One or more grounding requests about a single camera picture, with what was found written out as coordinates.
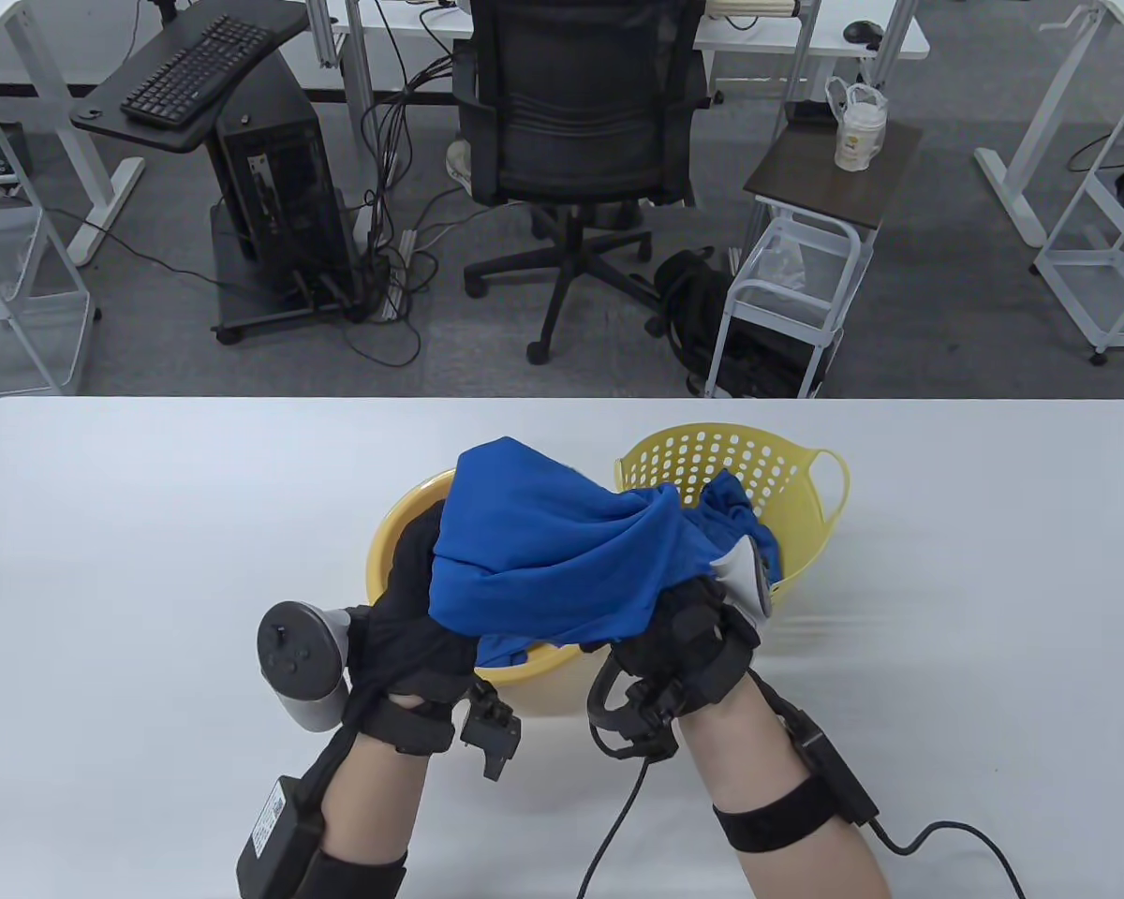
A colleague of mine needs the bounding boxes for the white cup in plastic bag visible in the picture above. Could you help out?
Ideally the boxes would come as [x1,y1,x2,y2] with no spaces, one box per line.
[824,77,889,173]

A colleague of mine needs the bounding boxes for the black mesh office chair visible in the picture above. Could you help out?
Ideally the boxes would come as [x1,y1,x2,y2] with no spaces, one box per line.
[450,0,713,366]

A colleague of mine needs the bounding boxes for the black box with white label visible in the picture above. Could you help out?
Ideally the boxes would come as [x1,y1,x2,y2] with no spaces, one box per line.
[236,773,329,899]

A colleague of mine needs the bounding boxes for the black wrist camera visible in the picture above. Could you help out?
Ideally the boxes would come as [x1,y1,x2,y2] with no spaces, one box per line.
[585,646,685,761]
[459,682,524,783]

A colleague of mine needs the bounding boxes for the black wrist strap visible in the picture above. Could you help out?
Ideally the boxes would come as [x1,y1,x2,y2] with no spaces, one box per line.
[295,838,408,899]
[712,775,849,853]

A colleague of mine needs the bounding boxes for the dark grey right controller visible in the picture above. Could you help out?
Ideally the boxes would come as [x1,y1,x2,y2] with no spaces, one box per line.
[712,541,774,619]

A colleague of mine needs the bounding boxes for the brown side table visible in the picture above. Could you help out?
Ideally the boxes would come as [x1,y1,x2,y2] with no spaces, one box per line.
[743,120,924,233]

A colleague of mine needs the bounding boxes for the yellow perforated basket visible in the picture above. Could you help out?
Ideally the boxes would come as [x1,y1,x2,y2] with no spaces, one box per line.
[614,423,850,619]

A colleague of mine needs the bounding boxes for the black cable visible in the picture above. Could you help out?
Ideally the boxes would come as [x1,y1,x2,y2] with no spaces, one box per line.
[866,815,1031,899]
[576,754,652,899]

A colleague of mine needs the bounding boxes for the person's right forearm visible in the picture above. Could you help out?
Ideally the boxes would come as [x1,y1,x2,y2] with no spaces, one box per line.
[684,670,891,899]

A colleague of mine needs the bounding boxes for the black computer cart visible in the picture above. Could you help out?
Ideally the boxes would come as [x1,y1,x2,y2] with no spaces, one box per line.
[68,0,380,346]

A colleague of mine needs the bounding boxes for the yellow round basin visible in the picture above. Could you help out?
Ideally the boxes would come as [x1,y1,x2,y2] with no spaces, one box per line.
[365,468,610,694]

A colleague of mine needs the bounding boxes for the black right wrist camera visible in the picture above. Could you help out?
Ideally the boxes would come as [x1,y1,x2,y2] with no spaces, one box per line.
[585,646,685,761]

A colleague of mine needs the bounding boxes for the black keyboard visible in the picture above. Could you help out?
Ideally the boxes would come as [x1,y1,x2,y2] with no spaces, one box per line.
[119,14,275,129]

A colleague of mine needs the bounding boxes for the white power strip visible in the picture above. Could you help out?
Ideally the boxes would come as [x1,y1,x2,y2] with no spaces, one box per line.
[379,229,418,324]

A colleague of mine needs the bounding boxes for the black right wrist strap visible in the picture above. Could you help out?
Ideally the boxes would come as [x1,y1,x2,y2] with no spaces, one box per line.
[712,775,849,853]

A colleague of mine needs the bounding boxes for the black left wrist strap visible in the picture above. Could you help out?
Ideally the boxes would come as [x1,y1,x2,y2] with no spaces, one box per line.
[295,838,408,899]

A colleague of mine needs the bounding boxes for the person's left hand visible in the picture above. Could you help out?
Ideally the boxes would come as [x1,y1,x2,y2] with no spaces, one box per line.
[342,510,479,750]

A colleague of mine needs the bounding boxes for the blue t-shirt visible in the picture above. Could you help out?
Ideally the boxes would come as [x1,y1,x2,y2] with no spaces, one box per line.
[426,435,786,671]

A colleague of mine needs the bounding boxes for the white wire rack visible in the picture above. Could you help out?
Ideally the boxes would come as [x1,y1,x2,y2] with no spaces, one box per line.
[1030,70,1124,366]
[0,103,95,399]

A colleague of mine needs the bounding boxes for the slim black wrist box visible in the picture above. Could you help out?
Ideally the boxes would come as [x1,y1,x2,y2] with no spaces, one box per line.
[791,707,880,827]

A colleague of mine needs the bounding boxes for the black computer tower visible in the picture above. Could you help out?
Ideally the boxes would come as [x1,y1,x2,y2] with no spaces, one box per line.
[215,47,362,291]

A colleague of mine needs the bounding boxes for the white desk with aluminium frame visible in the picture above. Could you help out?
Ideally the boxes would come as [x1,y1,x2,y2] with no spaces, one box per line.
[304,0,930,160]

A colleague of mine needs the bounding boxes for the person's left forearm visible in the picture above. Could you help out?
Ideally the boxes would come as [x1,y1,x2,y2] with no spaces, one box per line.
[318,730,432,899]

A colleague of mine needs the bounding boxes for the white trolley cart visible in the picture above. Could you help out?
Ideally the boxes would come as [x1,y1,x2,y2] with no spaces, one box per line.
[702,211,874,401]

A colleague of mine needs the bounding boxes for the black backpack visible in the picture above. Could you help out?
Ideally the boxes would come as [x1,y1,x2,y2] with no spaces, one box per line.
[654,248,844,399]

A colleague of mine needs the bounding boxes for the person's right hand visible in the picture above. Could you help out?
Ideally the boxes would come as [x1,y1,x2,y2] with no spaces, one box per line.
[609,576,762,727]

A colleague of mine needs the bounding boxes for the bundle of black cables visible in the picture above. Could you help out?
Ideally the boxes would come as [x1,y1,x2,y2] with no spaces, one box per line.
[337,0,488,371]

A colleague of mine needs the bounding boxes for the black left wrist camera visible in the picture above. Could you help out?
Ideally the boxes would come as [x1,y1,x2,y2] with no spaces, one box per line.
[459,682,524,783]

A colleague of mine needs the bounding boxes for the grey white left controller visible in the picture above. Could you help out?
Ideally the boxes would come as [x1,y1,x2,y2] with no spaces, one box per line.
[256,599,352,731]

